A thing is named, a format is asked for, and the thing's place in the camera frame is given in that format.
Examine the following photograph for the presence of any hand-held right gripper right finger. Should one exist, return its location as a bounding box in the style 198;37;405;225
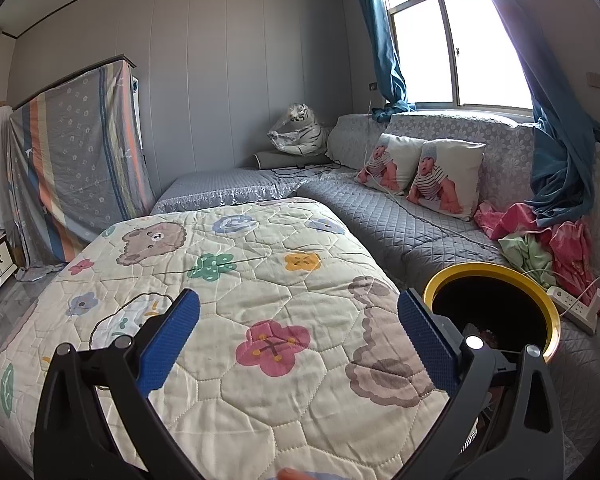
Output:
397;287;566;480

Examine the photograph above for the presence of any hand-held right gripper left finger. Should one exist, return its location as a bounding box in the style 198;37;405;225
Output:
32;288;202;480

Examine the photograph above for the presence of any yellow rimmed trash bin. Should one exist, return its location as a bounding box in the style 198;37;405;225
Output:
422;262;561;363

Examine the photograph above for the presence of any cartoon bear quilt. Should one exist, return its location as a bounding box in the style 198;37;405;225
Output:
0;197;453;480

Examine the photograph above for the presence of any grey quilted sofa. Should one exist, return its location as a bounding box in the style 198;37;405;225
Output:
150;112;600;461

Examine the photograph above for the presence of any light green cloth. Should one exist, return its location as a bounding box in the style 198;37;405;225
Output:
497;232;556;276

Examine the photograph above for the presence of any white power strip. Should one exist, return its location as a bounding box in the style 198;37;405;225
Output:
546;287;600;336

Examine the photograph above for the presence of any baby print pillow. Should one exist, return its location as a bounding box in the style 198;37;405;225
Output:
355;132;426;196
406;139;487;222

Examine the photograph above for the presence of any pink cloth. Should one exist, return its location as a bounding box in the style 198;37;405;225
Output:
474;200;600;326

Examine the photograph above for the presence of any white nightstand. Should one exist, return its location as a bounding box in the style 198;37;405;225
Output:
0;235;21;281

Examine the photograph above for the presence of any striped floral bed sheet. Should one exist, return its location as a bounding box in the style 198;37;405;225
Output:
7;57;156;266

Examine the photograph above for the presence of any grey flat cushion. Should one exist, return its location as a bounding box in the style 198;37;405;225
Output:
252;150;331;169

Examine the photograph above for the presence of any long blue curtain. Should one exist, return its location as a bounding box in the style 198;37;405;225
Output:
472;0;600;228

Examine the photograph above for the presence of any white tiger plush toy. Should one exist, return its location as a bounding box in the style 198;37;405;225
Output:
267;103;328;156

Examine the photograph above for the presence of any window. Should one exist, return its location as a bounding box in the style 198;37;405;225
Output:
375;0;536;108

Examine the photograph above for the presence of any short blue curtain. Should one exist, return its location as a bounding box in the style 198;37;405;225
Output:
350;0;416;123

